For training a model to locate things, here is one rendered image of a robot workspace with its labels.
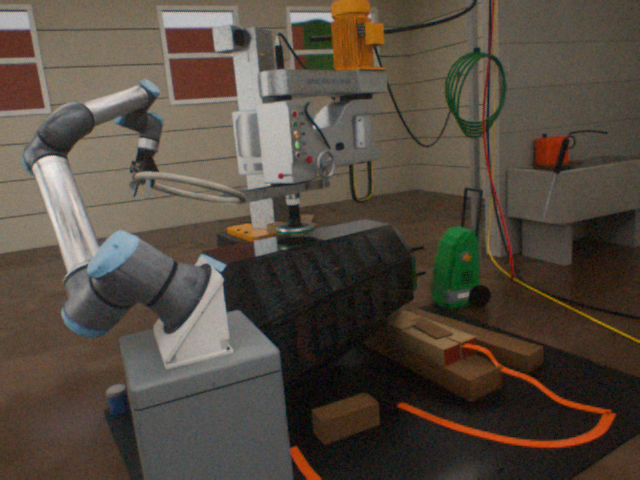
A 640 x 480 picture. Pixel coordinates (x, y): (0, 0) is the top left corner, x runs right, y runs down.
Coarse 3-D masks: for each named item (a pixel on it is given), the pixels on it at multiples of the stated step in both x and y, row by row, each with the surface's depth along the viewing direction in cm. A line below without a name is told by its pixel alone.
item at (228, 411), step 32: (128, 352) 151; (160, 352) 149; (256, 352) 144; (128, 384) 142; (160, 384) 132; (192, 384) 135; (224, 384) 139; (256, 384) 143; (160, 416) 133; (192, 416) 137; (224, 416) 141; (256, 416) 145; (160, 448) 135; (192, 448) 138; (224, 448) 142; (256, 448) 146; (288, 448) 151
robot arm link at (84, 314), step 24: (48, 144) 169; (48, 168) 167; (48, 192) 163; (72, 192) 165; (72, 216) 159; (72, 240) 155; (96, 240) 159; (72, 264) 151; (72, 288) 147; (72, 312) 146; (96, 312) 143; (120, 312) 146; (96, 336) 150
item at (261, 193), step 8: (280, 184) 285; (296, 184) 278; (304, 184) 283; (312, 184) 288; (320, 184) 294; (328, 184) 294; (248, 192) 252; (256, 192) 256; (264, 192) 260; (272, 192) 265; (280, 192) 269; (288, 192) 274; (296, 192) 278; (248, 200) 252; (256, 200) 257
